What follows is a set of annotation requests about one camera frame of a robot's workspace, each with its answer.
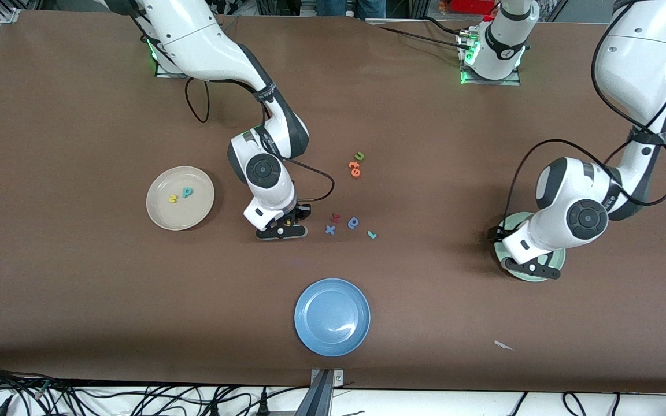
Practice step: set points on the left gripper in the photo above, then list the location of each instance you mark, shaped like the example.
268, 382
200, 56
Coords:
494, 233

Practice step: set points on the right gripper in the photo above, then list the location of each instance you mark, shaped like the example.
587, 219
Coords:
302, 211

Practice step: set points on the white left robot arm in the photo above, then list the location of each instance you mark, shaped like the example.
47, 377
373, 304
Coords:
633, 58

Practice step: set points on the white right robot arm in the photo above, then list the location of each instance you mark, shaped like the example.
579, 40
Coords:
206, 40

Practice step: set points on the green round plate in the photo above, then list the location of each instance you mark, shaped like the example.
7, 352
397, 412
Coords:
521, 222

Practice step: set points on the blue foam letter a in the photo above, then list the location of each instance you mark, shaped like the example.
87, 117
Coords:
354, 223

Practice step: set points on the beige round plate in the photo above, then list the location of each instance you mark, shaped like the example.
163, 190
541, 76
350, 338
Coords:
194, 211

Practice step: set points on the blue round plate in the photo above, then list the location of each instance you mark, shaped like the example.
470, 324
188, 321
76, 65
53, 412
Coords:
332, 317

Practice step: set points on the white paper scrap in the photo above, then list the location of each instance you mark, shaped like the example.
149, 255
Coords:
503, 345

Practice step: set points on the black power plug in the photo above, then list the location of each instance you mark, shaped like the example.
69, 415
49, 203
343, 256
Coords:
262, 406
214, 409

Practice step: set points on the person in blue jeans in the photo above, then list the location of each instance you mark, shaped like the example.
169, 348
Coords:
350, 6

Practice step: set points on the brown table cover sheet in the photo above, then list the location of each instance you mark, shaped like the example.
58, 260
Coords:
78, 289

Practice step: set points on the red box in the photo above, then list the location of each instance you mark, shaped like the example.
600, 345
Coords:
472, 6

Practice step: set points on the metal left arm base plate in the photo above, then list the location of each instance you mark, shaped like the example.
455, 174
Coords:
495, 82

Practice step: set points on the metal table bracket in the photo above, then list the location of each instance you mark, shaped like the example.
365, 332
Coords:
325, 398

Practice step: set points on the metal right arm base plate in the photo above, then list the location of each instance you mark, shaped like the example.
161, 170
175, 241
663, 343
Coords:
162, 72

